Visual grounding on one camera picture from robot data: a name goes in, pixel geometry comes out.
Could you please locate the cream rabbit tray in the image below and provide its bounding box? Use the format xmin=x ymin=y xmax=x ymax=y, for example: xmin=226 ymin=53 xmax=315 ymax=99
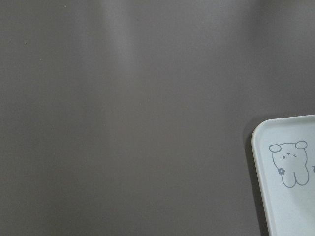
xmin=251 ymin=115 xmax=315 ymax=236

